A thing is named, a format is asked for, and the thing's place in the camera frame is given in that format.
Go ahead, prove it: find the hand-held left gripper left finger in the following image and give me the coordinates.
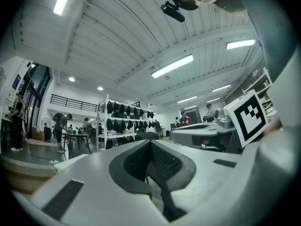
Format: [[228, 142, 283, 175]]
[[11, 139, 170, 226]]

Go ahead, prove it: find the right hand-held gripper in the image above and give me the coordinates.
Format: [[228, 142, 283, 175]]
[[169, 89, 270, 154]]

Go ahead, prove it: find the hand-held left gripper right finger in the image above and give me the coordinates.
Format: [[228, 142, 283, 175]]
[[147, 139, 259, 223]]

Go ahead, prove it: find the person's right forearm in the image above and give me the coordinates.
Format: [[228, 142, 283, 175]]
[[264, 46, 301, 136]]

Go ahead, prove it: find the black office chair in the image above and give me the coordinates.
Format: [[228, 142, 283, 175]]
[[135, 131, 159, 141]]

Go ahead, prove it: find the white shelf rack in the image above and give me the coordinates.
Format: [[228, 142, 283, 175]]
[[97, 94, 157, 152]]

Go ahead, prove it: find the dark table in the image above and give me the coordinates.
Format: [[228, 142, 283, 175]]
[[62, 131, 92, 155]]

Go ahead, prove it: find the row of black bags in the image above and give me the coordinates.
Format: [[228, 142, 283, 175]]
[[105, 100, 156, 150]]

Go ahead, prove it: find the wooden raised platform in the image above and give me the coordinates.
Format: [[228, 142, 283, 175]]
[[0, 154, 62, 195]]

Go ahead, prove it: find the cardboard box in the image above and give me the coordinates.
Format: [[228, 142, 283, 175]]
[[32, 126, 45, 141]]

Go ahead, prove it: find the white storage shelf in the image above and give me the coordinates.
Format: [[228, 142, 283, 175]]
[[242, 67, 273, 113]]

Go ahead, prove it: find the black standing fan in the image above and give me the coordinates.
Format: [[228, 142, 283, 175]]
[[40, 117, 52, 141]]

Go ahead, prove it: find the black railing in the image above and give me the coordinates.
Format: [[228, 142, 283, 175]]
[[50, 94, 99, 113]]

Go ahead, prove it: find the black framed glass door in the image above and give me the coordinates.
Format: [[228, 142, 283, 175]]
[[22, 62, 52, 138]]

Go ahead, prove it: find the person's torso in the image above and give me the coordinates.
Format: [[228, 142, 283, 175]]
[[239, 0, 301, 80]]

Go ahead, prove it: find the black head-mounted camera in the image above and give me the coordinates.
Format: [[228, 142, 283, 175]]
[[160, 0, 186, 23]]

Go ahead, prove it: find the blue wall poster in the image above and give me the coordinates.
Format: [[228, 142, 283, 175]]
[[13, 73, 22, 90]]

